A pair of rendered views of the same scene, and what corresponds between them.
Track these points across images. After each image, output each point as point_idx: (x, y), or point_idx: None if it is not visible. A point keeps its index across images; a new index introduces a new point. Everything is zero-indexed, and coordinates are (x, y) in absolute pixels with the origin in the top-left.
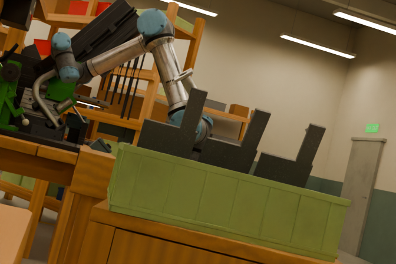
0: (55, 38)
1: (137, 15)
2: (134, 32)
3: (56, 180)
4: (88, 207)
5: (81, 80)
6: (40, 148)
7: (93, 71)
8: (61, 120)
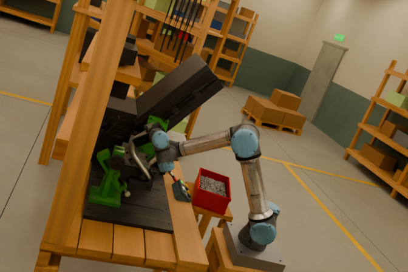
0: (156, 139)
1: (218, 81)
2: (214, 95)
3: (156, 268)
4: None
5: None
6: (147, 260)
7: (184, 154)
8: (152, 175)
